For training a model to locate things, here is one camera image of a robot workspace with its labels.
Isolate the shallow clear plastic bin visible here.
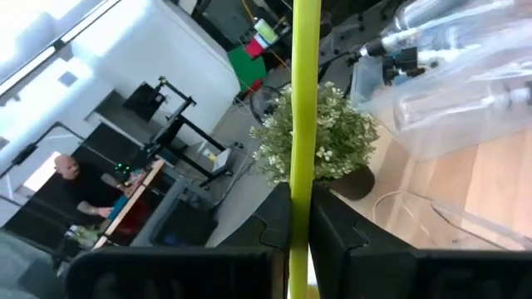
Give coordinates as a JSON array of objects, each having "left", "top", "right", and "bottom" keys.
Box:
[{"left": 372, "top": 189, "right": 532, "bottom": 252}]

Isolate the green board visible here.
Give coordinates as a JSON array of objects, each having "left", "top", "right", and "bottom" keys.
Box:
[{"left": 227, "top": 44, "right": 268, "bottom": 93}]

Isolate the person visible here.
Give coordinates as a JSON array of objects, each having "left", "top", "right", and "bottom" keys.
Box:
[{"left": 52, "top": 154, "right": 145, "bottom": 228}]

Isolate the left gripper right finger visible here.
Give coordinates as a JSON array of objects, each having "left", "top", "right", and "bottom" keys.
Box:
[{"left": 308, "top": 182, "right": 532, "bottom": 299}]

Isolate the light green cup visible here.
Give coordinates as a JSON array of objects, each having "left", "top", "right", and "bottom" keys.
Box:
[{"left": 254, "top": 17, "right": 279, "bottom": 45}]

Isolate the yellow-green dish brush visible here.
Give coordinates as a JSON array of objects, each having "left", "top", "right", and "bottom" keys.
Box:
[{"left": 288, "top": 0, "right": 323, "bottom": 299}]

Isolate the black metal rig frame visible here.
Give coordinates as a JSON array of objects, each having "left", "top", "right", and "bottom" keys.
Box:
[{"left": 122, "top": 76, "right": 244, "bottom": 188}]

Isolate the wooden desk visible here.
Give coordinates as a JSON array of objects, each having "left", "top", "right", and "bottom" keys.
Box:
[{"left": 93, "top": 159, "right": 167, "bottom": 250}]

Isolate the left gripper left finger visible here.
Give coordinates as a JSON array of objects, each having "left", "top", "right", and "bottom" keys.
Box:
[{"left": 65, "top": 182, "right": 291, "bottom": 299}]

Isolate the artificial green potted plant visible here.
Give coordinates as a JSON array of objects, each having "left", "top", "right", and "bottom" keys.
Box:
[{"left": 249, "top": 81, "right": 380, "bottom": 202}]

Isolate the red cup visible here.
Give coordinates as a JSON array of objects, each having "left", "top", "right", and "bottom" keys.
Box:
[{"left": 244, "top": 35, "right": 267, "bottom": 59}]

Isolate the deep clear plastic bin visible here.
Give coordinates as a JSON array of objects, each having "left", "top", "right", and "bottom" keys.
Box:
[{"left": 348, "top": 0, "right": 532, "bottom": 161}]

